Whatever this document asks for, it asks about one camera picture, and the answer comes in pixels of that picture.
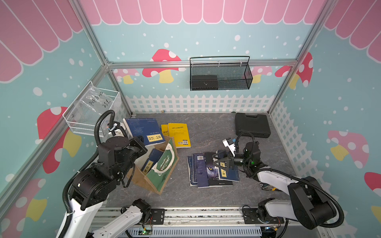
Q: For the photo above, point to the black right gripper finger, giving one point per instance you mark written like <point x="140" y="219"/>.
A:
<point x="224" y="165"/>
<point x="220" y="156"/>

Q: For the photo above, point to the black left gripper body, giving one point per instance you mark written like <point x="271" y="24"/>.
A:
<point x="137" y="148"/>

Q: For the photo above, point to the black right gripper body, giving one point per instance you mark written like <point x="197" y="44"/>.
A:
<point x="237" y="161"/>

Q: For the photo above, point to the dark wolf cover book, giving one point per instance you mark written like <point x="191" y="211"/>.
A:
<point x="212" y="173"/>

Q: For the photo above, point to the blue book yellow label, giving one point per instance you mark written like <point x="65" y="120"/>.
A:
<point x="153" y="158"/>

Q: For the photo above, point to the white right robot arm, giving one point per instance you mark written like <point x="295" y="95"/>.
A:
<point x="308" y="203"/>

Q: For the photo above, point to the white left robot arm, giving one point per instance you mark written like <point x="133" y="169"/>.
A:
<point x="88" y="189"/>

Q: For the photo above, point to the clear plastic bag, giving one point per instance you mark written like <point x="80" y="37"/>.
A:
<point x="90" y="106"/>

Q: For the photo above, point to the dark blue barcode book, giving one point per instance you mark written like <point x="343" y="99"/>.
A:
<point x="199" y="162"/>

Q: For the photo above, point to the black plastic tool case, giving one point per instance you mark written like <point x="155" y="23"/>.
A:
<point x="257" y="125"/>

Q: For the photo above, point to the black box in basket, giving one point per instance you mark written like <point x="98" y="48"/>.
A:
<point x="204" y="82"/>

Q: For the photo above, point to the green circuit board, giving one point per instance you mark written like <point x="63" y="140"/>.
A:
<point x="145" y="232"/>

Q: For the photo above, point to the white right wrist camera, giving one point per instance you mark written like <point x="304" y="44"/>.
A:
<point x="230" y="144"/>

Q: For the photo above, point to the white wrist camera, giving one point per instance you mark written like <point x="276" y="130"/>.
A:
<point x="230" y="144"/>
<point x="118" y="129"/>

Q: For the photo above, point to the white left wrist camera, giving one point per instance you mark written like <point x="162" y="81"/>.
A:
<point x="118" y="129"/>

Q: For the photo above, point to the yellow handled pliers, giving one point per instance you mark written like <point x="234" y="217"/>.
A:
<point x="267" y="187"/>

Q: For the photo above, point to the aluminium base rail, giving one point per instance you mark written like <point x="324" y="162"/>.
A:
<point x="220" y="222"/>

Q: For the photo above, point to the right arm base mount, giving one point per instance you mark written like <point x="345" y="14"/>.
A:
<point x="260" y="215"/>

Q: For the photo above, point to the white wire basket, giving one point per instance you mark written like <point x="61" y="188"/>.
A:
<point x="117" y="107"/>

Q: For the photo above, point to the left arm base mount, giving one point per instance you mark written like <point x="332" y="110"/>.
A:
<point x="135" y="216"/>

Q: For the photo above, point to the black wire mesh basket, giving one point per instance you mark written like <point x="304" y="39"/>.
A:
<point x="233" y="72"/>

